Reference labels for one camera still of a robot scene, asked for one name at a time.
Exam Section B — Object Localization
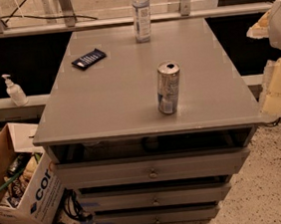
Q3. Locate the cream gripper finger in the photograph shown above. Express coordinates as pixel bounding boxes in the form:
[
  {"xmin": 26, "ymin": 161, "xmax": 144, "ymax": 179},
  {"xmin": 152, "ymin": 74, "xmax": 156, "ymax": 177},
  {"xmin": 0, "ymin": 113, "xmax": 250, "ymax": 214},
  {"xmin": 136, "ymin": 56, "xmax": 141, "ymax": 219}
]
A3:
[
  {"xmin": 246, "ymin": 10, "xmax": 270, "ymax": 39},
  {"xmin": 259, "ymin": 58, "xmax": 281, "ymax": 117}
]

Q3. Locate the silver redbull can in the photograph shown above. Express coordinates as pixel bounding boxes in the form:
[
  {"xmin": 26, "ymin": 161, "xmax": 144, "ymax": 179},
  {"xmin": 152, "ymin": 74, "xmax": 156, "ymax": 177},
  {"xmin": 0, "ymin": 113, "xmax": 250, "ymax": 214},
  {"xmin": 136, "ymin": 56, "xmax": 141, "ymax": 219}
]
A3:
[{"xmin": 156, "ymin": 60, "xmax": 180, "ymax": 114}]

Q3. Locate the black cable bundle on floor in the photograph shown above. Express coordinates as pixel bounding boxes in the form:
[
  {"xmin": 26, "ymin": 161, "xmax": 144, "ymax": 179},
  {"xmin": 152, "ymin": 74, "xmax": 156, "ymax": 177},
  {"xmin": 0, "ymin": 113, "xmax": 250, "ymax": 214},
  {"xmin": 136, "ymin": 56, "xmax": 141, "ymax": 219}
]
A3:
[{"xmin": 60, "ymin": 187, "xmax": 95, "ymax": 224}]

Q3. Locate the white cardboard box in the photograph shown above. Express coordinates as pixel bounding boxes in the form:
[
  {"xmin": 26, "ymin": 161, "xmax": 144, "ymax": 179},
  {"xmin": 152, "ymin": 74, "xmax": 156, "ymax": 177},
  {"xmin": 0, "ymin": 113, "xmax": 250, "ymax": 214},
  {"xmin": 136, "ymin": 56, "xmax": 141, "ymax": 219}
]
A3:
[{"xmin": 0, "ymin": 122, "xmax": 64, "ymax": 224}]

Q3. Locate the green stick in box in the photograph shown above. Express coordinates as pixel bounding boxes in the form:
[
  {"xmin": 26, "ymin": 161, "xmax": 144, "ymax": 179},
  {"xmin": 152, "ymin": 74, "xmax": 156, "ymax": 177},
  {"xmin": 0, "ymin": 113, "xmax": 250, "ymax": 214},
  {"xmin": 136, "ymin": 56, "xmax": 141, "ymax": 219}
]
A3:
[{"xmin": 0, "ymin": 169, "xmax": 24, "ymax": 192}]

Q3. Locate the clear plastic water bottle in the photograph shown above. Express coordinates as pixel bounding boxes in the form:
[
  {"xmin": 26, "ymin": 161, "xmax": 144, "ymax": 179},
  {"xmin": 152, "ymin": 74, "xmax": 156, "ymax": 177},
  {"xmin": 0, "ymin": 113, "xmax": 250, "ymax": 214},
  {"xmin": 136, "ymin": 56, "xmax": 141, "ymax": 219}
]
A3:
[{"xmin": 132, "ymin": 0, "xmax": 151, "ymax": 43}]

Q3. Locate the black cable behind glass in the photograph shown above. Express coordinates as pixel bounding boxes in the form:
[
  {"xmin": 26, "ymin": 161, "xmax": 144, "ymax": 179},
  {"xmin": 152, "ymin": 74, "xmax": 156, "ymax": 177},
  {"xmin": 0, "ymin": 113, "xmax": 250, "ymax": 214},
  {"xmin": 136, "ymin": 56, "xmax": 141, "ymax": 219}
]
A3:
[{"xmin": 0, "ymin": 0, "xmax": 99, "ymax": 32}]

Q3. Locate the white pump dispenser bottle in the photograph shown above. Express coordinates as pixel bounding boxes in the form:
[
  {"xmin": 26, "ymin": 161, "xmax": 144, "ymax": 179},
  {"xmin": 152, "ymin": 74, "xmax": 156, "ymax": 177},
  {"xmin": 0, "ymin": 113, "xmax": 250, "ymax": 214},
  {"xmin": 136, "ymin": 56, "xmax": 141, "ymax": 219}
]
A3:
[{"xmin": 1, "ymin": 74, "xmax": 28, "ymax": 107}]

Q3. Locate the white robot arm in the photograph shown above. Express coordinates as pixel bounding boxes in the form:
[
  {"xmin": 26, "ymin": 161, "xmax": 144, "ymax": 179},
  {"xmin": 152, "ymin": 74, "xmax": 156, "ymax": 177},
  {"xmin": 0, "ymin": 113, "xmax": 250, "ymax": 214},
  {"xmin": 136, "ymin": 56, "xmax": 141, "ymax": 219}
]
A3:
[{"xmin": 246, "ymin": 0, "xmax": 281, "ymax": 117}]

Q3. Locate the grey drawer cabinet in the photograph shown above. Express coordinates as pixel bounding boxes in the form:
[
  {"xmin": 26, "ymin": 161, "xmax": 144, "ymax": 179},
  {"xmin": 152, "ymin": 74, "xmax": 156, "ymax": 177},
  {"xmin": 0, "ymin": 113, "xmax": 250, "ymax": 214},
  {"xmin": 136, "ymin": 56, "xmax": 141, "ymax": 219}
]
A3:
[{"xmin": 33, "ymin": 19, "xmax": 267, "ymax": 224}]

